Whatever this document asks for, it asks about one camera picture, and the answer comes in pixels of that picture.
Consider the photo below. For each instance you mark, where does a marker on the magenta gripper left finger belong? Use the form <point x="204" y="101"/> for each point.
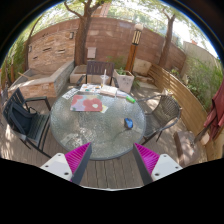
<point x="70" y="166"/>

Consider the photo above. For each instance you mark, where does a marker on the dark chair behind table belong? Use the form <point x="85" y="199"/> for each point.
<point x="99" y="68"/>

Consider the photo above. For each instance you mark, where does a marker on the colourful picture book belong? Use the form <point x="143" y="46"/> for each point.
<point x="90" y="88"/>

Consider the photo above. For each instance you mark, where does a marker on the red floral placemat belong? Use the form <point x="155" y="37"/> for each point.
<point x="86" y="103"/>

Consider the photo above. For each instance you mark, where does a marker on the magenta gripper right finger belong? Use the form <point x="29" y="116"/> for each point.
<point x="153" y="166"/>

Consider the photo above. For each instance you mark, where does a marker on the black white patterned card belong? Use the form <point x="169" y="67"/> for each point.
<point x="70" y="93"/>

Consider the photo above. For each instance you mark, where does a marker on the round glass patio table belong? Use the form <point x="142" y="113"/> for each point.
<point x="105" y="131"/>

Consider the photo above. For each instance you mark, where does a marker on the wooden lamp post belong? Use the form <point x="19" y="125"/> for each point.
<point x="138" y="28"/>

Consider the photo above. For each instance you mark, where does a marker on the white square planter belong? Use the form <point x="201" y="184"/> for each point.
<point x="125" y="79"/>

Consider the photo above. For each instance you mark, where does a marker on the wicker patio chair right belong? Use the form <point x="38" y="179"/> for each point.
<point x="165" y="115"/>

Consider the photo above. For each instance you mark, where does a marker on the tree trunk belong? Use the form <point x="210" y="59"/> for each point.
<point x="89" y="7"/>
<point x="167" y="40"/>

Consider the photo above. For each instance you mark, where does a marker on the left tree trunk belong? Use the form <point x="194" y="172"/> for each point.
<point x="89" y="7"/>

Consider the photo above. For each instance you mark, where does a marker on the yellow paper sheet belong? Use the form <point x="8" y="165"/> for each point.
<point x="104" y="109"/>

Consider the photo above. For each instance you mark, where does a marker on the right tree trunk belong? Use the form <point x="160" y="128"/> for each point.
<point x="167" y="40"/>

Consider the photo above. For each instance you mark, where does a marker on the black chair with bag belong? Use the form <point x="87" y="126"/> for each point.
<point x="29" y="125"/>

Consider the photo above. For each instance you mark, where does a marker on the green marker pen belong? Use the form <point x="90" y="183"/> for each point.
<point x="130" y="99"/>

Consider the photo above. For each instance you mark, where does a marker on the red folded umbrella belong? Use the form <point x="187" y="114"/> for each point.
<point x="215" y="118"/>

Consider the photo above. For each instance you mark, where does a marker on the plastic cup with straw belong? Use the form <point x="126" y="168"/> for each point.
<point x="104" y="78"/>

